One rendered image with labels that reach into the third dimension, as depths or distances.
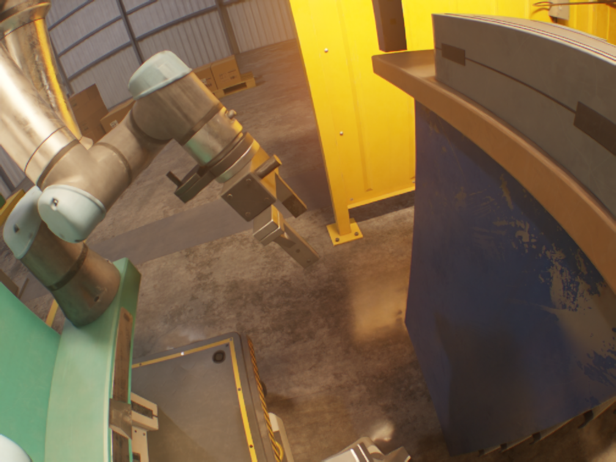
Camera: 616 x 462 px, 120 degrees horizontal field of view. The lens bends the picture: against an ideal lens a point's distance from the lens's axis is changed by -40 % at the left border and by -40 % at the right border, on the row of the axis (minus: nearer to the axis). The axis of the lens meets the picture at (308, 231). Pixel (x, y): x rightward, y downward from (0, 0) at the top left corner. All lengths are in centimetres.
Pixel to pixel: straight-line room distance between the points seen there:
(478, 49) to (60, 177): 40
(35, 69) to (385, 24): 54
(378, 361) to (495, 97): 99
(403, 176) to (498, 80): 122
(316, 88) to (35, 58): 87
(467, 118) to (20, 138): 43
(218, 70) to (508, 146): 474
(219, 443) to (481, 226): 73
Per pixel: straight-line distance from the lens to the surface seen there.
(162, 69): 36
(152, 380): 98
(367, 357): 111
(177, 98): 36
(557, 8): 177
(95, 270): 57
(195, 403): 87
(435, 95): 30
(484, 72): 25
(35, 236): 52
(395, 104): 124
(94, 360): 54
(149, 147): 41
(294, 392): 111
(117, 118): 544
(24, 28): 56
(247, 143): 37
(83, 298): 57
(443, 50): 30
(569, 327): 31
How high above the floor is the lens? 104
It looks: 42 degrees down
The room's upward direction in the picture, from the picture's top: 16 degrees counter-clockwise
